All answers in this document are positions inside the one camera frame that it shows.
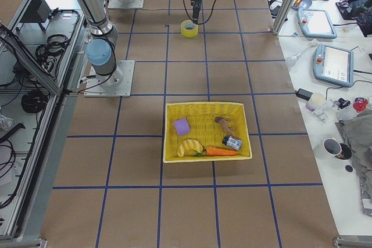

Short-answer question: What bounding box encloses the yellow plastic woven basket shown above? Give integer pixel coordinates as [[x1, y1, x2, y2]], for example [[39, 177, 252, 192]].
[[163, 102, 252, 163]]

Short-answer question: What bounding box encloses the teach pendant tablet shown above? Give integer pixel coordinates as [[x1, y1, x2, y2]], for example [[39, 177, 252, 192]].
[[297, 8, 337, 39], [313, 44, 354, 88]]

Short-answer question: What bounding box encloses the lower teach pendant tablet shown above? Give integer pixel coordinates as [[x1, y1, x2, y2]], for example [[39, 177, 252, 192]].
[[313, 44, 354, 88]]

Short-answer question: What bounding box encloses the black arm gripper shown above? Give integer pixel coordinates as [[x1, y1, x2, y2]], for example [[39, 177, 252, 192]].
[[191, 0, 202, 25]]

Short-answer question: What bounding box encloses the small labelled jar black lid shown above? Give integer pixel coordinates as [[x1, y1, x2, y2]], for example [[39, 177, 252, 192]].
[[222, 135, 242, 151]]

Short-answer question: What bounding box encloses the red round toy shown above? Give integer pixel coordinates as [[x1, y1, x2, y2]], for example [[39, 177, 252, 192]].
[[352, 97, 369, 113]]

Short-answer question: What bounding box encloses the lavender white cup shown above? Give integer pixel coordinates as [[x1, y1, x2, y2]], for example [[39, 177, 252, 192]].
[[306, 93, 326, 111]]

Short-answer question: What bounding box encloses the yellow toy banana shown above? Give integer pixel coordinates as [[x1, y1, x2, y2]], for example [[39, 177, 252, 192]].
[[177, 139, 203, 157]]

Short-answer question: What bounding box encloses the blue tray with tools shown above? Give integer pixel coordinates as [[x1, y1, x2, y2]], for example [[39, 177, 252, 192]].
[[291, 0, 313, 10]]

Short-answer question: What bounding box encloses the yellow clear tape roll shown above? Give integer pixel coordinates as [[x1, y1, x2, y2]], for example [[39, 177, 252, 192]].
[[180, 20, 198, 38]]

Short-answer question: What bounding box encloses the aluminium frame post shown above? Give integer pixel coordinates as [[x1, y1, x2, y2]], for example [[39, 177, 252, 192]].
[[272, 0, 309, 36]]

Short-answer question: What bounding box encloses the white black mug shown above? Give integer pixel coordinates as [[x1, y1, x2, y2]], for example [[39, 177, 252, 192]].
[[313, 138, 352, 160]]

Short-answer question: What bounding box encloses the grey cloth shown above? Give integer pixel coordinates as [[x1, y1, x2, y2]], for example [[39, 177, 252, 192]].
[[335, 113, 371, 216]]

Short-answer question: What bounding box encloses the purple foam block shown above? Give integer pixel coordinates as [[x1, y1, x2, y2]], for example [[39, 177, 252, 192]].
[[174, 118, 191, 136]]

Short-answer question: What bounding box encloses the brown toy lion figure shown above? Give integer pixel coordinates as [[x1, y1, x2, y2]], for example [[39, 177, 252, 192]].
[[214, 117, 234, 135]]

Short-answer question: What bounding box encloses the orange toy carrot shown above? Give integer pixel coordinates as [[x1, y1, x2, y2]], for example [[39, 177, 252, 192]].
[[195, 146, 238, 157]]

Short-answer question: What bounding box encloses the upper teach pendant tablet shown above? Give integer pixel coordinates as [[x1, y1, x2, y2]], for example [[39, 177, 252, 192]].
[[297, 8, 337, 39]]

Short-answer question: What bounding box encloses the white light bulb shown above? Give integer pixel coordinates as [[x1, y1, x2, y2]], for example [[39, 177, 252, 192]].
[[285, 44, 317, 69]]

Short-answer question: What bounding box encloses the aluminium side rack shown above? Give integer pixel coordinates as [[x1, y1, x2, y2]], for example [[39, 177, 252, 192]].
[[1, 0, 85, 246]]

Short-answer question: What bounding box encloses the black power adapter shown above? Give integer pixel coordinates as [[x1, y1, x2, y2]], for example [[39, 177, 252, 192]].
[[295, 88, 313, 101]]

